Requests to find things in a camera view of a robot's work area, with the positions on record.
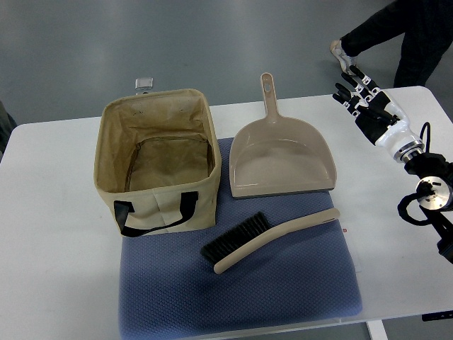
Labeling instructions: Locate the white table leg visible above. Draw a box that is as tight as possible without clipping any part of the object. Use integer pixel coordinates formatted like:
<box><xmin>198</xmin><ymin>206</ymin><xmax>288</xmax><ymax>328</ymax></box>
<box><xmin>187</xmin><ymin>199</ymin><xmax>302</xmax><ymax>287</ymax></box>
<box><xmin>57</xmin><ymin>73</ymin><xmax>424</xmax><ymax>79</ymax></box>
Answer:
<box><xmin>366</xmin><ymin>319</ymin><xmax>389</xmax><ymax>340</ymax></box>

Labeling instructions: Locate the pink hand broom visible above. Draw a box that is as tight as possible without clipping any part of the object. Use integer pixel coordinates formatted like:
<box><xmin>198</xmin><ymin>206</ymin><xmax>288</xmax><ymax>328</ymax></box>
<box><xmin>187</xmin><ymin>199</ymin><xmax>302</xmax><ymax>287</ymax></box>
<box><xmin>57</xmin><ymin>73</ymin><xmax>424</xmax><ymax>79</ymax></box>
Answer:
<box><xmin>200</xmin><ymin>208</ymin><xmax>340</xmax><ymax>274</ymax></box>

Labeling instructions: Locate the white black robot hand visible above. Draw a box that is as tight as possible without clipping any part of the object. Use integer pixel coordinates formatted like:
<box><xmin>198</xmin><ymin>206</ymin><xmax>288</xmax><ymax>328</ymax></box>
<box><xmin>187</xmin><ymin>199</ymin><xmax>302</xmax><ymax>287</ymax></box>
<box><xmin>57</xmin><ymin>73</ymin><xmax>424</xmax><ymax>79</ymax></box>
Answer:
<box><xmin>333</xmin><ymin>66</ymin><xmax>424</xmax><ymax>163</ymax></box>

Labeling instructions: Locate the dark object at left edge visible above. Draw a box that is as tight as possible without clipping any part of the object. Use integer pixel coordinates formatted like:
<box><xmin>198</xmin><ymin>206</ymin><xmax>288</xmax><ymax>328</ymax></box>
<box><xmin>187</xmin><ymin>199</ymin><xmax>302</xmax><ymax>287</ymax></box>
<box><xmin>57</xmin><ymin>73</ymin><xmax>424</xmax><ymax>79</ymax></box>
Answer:
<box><xmin>0</xmin><ymin>101</ymin><xmax>17</xmax><ymax>157</ymax></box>

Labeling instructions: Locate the person in dark clothes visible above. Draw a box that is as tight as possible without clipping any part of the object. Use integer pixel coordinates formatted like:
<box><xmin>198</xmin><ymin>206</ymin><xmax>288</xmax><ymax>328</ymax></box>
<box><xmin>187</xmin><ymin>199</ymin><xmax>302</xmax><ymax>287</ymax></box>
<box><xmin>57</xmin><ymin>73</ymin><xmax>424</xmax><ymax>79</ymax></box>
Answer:
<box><xmin>330</xmin><ymin>1</ymin><xmax>452</xmax><ymax>88</ymax></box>

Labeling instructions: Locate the black table control panel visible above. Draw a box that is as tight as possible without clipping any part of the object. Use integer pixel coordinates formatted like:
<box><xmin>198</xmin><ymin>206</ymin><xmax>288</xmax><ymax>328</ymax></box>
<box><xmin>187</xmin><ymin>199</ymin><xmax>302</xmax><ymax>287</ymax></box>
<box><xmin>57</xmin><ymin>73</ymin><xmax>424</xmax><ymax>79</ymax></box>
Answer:
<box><xmin>421</xmin><ymin>310</ymin><xmax>453</xmax><ymax>322</ymax></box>

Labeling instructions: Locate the small metal floor plate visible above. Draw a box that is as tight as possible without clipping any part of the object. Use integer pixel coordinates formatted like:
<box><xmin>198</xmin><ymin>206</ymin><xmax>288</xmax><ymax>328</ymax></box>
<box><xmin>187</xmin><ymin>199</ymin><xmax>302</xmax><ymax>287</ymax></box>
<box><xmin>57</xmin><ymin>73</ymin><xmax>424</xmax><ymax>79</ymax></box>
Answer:
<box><xmin>135</xmin><ymin>77</ymin><xmax>154</xmax><ymax>90</ymax></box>

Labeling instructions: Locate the yellow fabric bag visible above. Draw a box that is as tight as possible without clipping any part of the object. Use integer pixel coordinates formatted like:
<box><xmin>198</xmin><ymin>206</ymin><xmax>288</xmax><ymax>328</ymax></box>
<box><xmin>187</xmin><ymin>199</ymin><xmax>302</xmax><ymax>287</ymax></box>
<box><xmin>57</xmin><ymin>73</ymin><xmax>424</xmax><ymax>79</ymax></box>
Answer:
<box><xmin>93</xmin><ymin>89</ymin><xmax>222</xmax><ymax>237</ymax></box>

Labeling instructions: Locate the blue textured mat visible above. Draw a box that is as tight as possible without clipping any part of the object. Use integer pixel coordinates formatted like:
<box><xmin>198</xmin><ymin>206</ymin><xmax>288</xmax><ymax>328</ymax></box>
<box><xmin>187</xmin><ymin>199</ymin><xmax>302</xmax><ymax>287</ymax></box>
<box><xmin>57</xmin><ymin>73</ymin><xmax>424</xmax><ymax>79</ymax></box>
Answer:
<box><xmin>118</xmin><ymin>137</ymin><xmax>365</xmax><ymax>338</ymax></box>

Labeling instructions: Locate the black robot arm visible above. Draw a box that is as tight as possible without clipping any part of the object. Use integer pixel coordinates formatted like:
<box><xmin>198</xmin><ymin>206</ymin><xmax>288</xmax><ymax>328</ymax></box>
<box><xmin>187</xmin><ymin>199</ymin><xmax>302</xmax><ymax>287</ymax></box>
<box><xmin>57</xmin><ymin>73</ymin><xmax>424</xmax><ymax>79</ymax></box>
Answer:
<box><xmin>397</xmin><ymin>122</ymin><xmax>452</xmax><ymax>262</ymax></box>

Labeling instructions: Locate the pink dustpan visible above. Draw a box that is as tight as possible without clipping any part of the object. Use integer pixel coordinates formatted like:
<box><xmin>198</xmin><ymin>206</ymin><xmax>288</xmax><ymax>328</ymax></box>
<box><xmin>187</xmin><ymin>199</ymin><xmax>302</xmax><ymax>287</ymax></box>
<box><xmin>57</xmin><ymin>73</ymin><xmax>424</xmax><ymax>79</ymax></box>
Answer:
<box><xmin>229</xmin><ymin>73</ymin><xmax>337</xmax><ymax>198</ymax></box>

